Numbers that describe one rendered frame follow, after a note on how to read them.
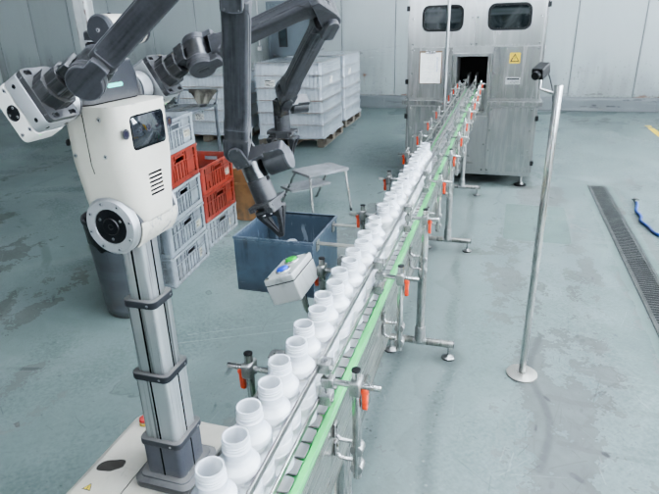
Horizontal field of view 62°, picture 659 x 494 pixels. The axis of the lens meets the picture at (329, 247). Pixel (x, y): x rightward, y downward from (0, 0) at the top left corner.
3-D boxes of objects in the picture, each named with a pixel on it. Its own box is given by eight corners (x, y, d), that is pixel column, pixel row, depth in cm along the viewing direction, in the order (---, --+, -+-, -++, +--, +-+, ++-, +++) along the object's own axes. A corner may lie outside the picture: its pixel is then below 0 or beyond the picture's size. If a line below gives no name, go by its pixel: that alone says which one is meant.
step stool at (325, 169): (316, 196, 567) (315, 157, 551) (353, 210, 521) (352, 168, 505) (278, 205, 541) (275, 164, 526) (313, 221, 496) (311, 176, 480)
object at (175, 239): (173, 260, 366) (168, 228, 357) (117, 257, 373) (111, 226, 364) (207, 227, 421) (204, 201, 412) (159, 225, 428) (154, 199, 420)
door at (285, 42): (315, 107, 1168) (311, -1, 1088) (271, 106, 1196) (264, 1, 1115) (316, 106, 1176) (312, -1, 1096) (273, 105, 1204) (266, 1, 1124)
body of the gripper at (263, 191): (287, 197, 138) (277, 170, 136) (273, 209, 129) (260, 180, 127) (266, 204, 140) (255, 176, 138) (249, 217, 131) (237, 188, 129)
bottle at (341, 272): (351, 342, 123) (350, 276, 116) (325, 340, 124) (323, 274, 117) (355, 328, 128) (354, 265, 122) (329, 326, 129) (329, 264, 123)
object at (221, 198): (206, 223, 429) (203, 197, 421) (160, 221, 439) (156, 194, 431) (236, 201, 484) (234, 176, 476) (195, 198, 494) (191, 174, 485)
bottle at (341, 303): (340, 338, 124) (339, 272, 118) (355, 351, 119) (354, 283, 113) (318, 346, 121) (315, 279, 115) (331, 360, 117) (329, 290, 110)
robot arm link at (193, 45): (168, 51, 155) (173, 67, 153) (193, 31, 150) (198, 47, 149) (191, 64, 163) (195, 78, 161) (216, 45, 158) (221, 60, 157)
